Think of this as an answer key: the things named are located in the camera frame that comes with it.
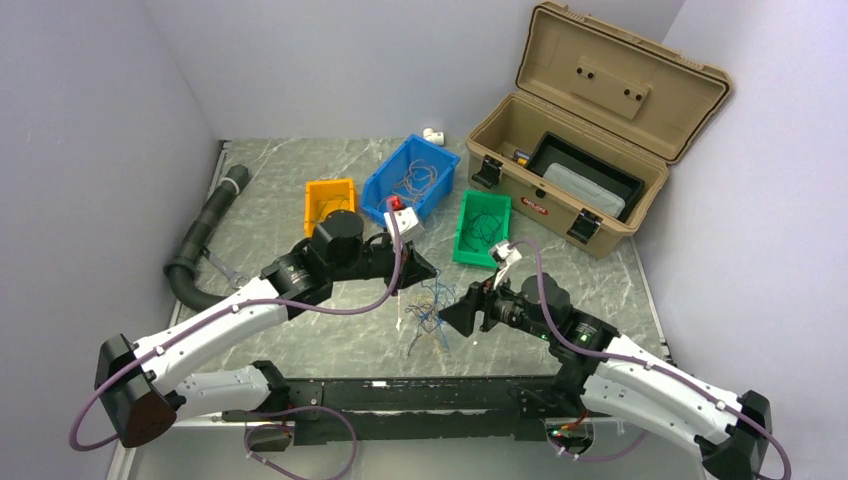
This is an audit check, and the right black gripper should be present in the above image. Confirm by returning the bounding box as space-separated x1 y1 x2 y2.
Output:
438 267 554 341

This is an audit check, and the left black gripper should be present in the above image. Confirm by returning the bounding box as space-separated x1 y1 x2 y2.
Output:
330 235 437 296

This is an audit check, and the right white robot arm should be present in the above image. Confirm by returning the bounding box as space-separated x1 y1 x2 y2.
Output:
439 274 772 479

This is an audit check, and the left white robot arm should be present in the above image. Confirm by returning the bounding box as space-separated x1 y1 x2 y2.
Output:
94 207 436 448

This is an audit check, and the green plastic bin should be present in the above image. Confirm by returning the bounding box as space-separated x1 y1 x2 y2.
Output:
452 189 512 269

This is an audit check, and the blue plastic bin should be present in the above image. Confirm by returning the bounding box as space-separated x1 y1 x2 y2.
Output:
359 134 460 227

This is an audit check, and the orange plastic bin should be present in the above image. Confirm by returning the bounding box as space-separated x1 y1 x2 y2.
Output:
303 178 358 237

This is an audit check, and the white plastic fitting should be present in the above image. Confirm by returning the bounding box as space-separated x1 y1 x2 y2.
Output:
422 128 445 146

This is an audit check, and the yellow blue battery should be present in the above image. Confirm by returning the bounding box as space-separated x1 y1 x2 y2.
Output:
513 150 530 166

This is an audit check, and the grey plastic case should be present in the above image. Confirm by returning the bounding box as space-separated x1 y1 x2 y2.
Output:
542 164 625 217

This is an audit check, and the silver wrench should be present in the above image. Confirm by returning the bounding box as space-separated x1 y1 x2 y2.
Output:
201 246 250 290

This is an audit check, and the black toolbox tray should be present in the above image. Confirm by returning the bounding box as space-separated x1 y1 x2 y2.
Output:
526 131 645 222

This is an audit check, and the tan plastic toolbox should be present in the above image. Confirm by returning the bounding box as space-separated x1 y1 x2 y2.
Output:
466 1 733 258

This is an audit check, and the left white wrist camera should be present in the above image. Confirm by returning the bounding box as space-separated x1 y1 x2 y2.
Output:
383 195 425 243

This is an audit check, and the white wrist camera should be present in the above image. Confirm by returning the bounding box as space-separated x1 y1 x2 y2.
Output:
383 195 425 243
489 239 522 289

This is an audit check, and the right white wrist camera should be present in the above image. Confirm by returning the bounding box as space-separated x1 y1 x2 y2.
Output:
489 239 522 289

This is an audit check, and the black corrugated hose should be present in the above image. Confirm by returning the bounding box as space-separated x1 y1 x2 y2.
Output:
162 164 250 314

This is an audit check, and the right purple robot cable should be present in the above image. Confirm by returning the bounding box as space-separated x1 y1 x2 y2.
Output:
510 238 793 480

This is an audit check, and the aluminium frame rail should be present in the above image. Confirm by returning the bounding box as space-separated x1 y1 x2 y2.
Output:
105 139 727 480

